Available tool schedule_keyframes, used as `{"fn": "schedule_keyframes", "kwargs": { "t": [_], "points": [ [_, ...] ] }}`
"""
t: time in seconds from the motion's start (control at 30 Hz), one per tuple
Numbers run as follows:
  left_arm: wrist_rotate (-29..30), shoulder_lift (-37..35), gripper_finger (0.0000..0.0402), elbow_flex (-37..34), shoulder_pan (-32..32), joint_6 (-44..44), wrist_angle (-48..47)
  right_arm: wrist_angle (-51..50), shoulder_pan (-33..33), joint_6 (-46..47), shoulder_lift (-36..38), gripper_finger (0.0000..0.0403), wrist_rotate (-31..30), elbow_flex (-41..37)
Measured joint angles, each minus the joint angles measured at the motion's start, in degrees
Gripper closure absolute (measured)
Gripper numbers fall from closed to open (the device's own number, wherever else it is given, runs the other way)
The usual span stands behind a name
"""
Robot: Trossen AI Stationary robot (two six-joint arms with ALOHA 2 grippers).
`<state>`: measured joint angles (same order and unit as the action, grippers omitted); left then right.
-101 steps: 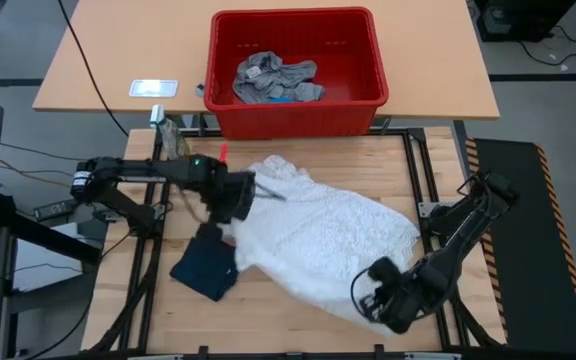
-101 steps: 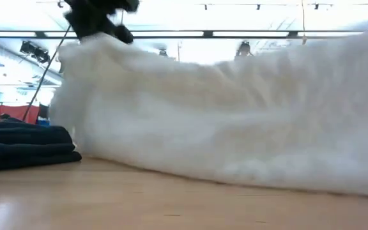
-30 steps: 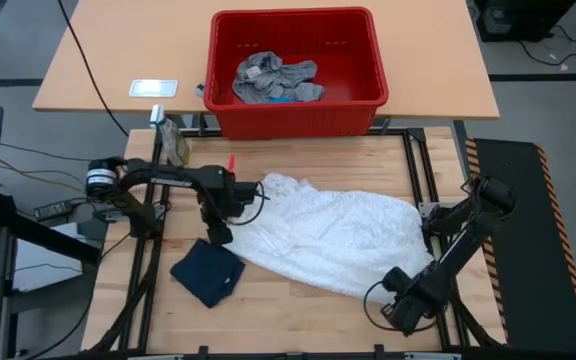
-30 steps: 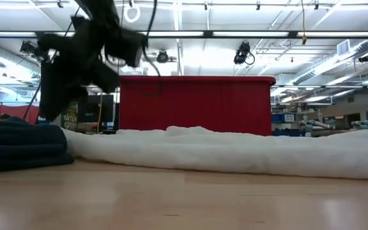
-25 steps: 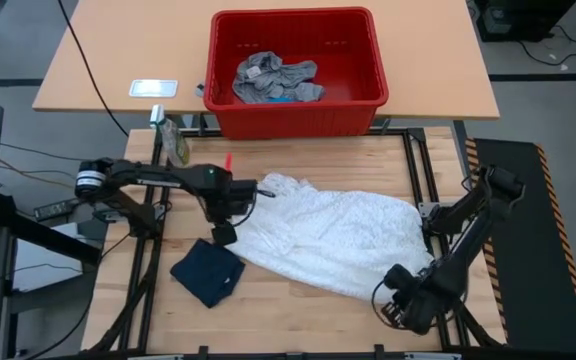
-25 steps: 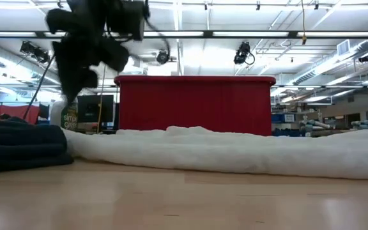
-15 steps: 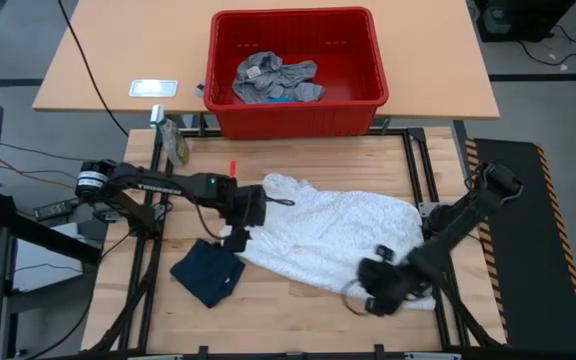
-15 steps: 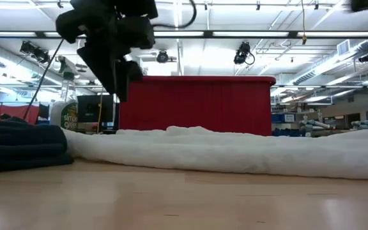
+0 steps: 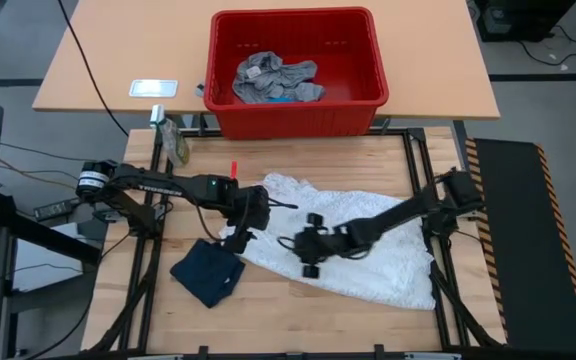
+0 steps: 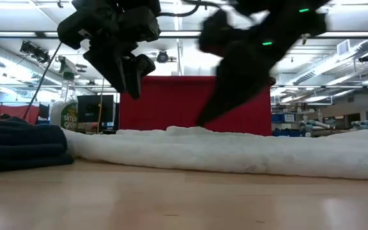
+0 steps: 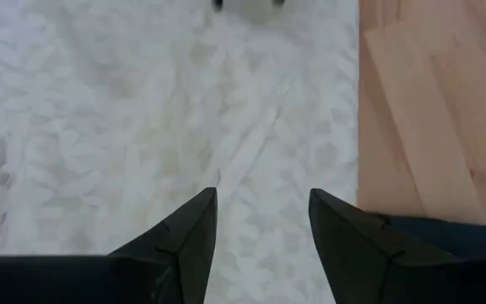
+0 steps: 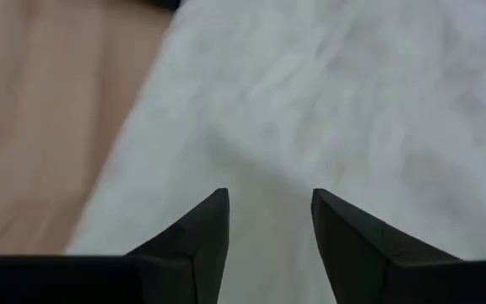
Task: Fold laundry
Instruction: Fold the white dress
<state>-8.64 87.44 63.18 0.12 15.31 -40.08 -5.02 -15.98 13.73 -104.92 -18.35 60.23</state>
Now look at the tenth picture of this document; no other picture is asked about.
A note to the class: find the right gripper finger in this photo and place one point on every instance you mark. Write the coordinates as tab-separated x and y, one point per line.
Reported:
235	92

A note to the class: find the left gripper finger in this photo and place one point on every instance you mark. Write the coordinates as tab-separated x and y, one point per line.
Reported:
137	72
109	67

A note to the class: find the white towel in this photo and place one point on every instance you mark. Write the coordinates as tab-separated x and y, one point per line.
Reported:
203	153

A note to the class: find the navy blue towel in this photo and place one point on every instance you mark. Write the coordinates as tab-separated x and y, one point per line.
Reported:
21	147

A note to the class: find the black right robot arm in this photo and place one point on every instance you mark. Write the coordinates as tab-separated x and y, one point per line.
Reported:
299	22

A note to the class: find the red plastic laundry basket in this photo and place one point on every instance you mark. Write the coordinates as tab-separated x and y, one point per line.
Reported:
171	108

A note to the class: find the black computer monitor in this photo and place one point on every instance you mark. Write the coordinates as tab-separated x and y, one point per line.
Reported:
89	110

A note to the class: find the blue storage bin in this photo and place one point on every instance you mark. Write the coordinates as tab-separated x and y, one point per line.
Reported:
283	117

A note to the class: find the green cleaner spray bottle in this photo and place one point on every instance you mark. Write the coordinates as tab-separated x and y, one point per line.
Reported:
69	118

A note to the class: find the dark blue bin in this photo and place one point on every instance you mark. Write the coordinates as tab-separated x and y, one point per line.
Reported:
287	133

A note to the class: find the black hanging device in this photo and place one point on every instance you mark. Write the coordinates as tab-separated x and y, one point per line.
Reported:
34	51

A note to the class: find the white air vent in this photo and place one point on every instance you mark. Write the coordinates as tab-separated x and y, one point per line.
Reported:
343	48

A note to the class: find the red cloth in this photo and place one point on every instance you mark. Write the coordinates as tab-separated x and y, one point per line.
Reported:
11	113

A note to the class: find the black dome fixture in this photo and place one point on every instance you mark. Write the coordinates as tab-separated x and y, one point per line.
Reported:
366	58

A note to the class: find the round black hanging camera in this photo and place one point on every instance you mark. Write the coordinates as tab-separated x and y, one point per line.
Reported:
162	57

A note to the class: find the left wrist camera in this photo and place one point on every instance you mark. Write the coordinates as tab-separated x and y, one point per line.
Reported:
141	24

